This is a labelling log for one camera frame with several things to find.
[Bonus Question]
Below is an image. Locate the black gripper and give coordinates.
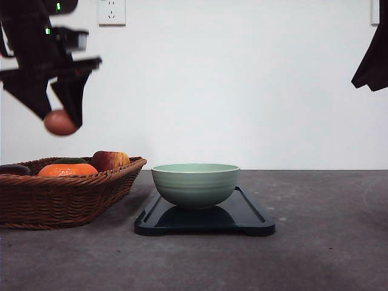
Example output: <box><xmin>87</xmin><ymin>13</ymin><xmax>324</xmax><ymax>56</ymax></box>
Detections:
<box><xmin>0</xmin><ymin>12</ymin><xmax>102</xmax><ymax>128</ymax></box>

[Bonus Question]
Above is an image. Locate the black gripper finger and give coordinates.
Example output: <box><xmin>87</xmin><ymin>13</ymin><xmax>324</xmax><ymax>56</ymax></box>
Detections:
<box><xmin>351</xmin><ymin>0</ymin><xmax>388</xmax><ymax>92</ymax></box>

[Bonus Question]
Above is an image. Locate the brown egg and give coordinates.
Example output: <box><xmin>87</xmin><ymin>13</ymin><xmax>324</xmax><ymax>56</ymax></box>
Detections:
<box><xmin>44</xmin><ymin>110</ymin><xmax>78</xmax><ymax>136</ymax></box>

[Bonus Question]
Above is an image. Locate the green ceramic bowl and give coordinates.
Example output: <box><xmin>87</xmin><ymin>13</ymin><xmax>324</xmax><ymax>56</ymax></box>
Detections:
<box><xmin>151</xmin><ymin>163</ymin><xmax>240</xmax><ymax>209</ymax></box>

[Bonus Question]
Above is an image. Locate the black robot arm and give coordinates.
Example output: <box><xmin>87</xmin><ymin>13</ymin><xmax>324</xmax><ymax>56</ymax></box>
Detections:
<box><xmin>0</xmin><ymin>0</ymin><xmax>102</xmax><ymax>128</ymax></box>

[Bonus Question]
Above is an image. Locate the brown wicker basket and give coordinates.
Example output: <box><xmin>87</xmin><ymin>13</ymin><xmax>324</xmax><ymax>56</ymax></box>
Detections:
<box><xmin>0</xmin><ymin>156</ymin><xmax>147</xmax><ymax>230</ymax></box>

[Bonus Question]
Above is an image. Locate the dark green fruit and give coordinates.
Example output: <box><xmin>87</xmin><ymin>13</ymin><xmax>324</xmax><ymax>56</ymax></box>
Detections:
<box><xmin>52</xmin><ymin>158</ymin><xmax>89</xmax><ymax>164</ymax></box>

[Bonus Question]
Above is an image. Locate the orange tangerine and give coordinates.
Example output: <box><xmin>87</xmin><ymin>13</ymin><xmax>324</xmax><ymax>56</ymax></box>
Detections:
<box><xmin>38</xmin><ymin>163</ymin><xmax>99</xmax><ymax>176</ymax></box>

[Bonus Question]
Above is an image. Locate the dark purple fruit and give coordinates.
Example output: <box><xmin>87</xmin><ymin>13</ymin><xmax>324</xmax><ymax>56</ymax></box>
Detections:
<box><xmin>0</xmin><ymin>164</ymin><xmax>32</xmax><ymax>176</ymax></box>

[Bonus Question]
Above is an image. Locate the red yellow apple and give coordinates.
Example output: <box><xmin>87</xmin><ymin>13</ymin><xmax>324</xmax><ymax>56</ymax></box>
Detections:
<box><xmin>92</xmin><ymin>151</ymin><xmax>130</xmax><ymax>170</ymax></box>

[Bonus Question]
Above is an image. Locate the black rectangular tray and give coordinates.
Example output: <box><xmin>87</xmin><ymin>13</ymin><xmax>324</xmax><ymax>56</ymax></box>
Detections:
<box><xmin>134</xmin><ymin>186</ymin><xmax>275</xmax><ymax>236</ymax></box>

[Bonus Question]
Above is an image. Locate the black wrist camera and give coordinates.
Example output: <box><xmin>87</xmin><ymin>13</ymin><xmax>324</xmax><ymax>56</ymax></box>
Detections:
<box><xmin>52</xmin><ymin>27</ymin><xmax>89</xmax><ymax>52</ymax></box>

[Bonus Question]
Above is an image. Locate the white wall socket right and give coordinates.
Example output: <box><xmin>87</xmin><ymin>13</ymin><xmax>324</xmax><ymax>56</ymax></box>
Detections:
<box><xmin>371</xmin><ymin>0</ymin><xmax>380</xmax><ymax>25</ymax></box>

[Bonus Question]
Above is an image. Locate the white wall socket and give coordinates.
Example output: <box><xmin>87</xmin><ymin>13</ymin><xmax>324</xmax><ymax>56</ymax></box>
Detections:
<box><xmin>371</xmin><ymin>0</ymin><xmax>380</xmax><ymax>25</ymax></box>
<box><xmin>97</xmin><ymin>0</ymin><xmax>127</xmax><ymax>28</ymax></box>

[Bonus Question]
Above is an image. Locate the white wall socket left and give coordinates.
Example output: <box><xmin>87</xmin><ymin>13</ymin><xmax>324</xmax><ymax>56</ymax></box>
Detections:
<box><xmin>97</xmin><ymin>0</ymin><xmax>127</xmax><ymax>28</ymax></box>

